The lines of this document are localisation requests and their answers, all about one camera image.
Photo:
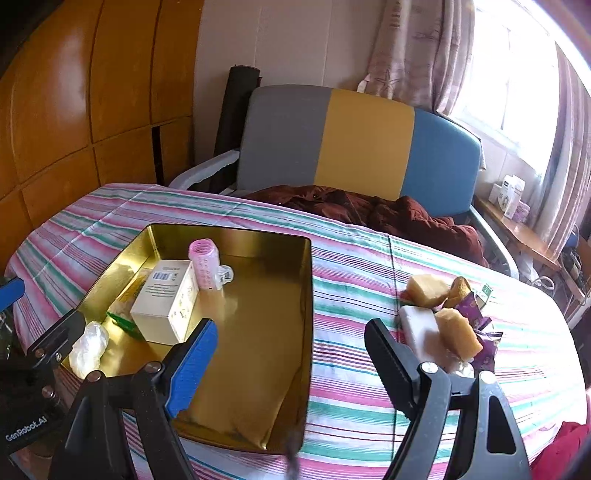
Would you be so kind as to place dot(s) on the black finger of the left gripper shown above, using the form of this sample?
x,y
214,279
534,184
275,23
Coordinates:
x,y
56,343

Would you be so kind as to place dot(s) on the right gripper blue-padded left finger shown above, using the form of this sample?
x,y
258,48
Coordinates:
x,y
160,390

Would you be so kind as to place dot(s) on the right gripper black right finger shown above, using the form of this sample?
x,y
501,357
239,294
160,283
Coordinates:
x,y
488,442

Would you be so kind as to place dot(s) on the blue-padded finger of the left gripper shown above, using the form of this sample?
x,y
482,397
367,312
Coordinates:
x,y
10,292

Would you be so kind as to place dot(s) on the purple snack wrapper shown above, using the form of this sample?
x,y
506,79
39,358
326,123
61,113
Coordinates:
x,y
470,308

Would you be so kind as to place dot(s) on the yellow sponge block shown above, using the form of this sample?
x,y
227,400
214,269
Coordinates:
x,y
457,334

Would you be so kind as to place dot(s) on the white plastic bag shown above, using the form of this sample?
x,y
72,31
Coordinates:
x,y
87,351

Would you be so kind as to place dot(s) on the striped bed sheet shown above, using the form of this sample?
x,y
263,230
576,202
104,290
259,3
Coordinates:
x,y
357,275

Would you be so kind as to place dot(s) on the red cloth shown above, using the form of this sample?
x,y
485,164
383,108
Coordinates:
x,y
553,461

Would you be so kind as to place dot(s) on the cream cardboard box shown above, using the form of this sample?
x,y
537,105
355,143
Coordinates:
x,y
164,305

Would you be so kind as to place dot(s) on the gold metal tin box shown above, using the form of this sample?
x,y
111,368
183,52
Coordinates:
x,y
254,394

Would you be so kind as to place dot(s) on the white foam block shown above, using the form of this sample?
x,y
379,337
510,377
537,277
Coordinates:
x,y
422,335

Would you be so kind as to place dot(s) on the orange-yellow scrub sponge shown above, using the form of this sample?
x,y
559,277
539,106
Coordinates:
x,y
459,290

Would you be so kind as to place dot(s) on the yellow sponge piece far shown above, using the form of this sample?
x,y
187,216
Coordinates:
x,y
427,291

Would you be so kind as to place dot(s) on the wooden side shelf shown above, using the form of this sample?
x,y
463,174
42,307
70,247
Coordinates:
x,y
521,236

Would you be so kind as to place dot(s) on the wooden wardrobe panels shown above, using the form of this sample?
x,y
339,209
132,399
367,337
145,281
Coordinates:
x,y
99,92

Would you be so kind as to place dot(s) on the dark red blanket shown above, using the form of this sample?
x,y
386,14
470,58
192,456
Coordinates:
x,y
405,217

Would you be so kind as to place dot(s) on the white boxes on shelf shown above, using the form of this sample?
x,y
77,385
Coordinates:
x,y
507,196

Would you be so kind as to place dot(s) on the grey yellow blue chair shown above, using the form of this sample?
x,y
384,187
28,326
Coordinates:
x,y
309,135

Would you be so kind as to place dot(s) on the black rolled mat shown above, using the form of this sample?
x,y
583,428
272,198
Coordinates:
x,y
242,81

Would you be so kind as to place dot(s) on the floral pink curtain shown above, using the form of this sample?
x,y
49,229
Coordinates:
x,y
502,69

